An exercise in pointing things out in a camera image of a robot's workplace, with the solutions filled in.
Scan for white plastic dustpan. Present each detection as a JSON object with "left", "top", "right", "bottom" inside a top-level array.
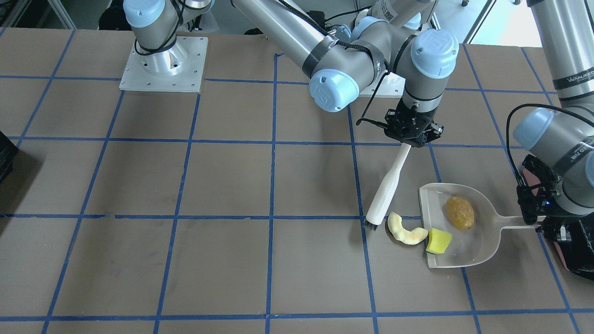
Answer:
[{"left": 418, "top": 182, "right": 543, "bottom": 269}]

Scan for white brush black bristles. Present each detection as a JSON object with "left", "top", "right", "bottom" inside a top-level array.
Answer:
[{"left": 363, "top": 143, "right": 412, "bottom": 231}]

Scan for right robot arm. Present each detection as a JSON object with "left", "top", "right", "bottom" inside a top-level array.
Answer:
[{"left": 232, "top": 0, "right": 459, "bottom": 148}]

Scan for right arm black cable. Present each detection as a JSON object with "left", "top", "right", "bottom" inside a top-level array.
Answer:
[{"left": 278, "top": 0, "right": 395, "bottom": 128}]

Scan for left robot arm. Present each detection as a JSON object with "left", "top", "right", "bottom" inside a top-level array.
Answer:
[{"left": 513, "top": 0, "right": 594, "bottom": 243}]

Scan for black box at edge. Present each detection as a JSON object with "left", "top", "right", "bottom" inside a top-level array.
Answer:
[{"left": 0, "top": 132, "right": 19, "bottom": 183}]

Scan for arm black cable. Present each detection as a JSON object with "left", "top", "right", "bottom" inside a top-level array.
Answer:
[
  {"left": 278, "top": 0, "right": 395, "bottom": 128},
  {"left": 505, "top": 103, "right": 594, "bottom": 179}
]

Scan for yellow peel piece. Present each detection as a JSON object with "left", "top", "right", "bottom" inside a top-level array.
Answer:
[{"left": 425, "top": 228, "right": 453, "bottom": 255}]

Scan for bin with black bag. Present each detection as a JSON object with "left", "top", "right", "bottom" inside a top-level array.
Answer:
[{"left": 547, "top": 182, "right": 594, "bottom": 280}]

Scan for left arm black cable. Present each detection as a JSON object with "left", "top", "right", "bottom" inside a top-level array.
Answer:
[{"left": 505, "top": 103, "right": 594, "bottom": 179}]

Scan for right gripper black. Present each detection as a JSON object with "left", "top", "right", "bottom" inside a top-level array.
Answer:
[{"left": 384, "top": 103, "right": 444, "bottom": 148}]

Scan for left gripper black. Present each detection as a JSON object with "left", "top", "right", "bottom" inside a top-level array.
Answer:
[{"left": 517, "top": 154, "right": 572, "bottom": 242}]

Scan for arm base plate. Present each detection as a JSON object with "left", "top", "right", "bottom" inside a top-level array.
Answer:
[
  {"left": 119, "top": 37, "right": 208, "bottom": 93},
  {"left": 359, "top": 73, "right": 406, "bottom": 98}
]

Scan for curved pale peel piece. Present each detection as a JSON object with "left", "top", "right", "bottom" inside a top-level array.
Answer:
[{"left": 387, "top": 212, "right": 429, "bottom": 245}]

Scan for brown potato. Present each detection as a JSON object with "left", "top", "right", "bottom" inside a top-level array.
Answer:
[{"left": 445, "top": 196, "right": 475, "bottom": 230}]

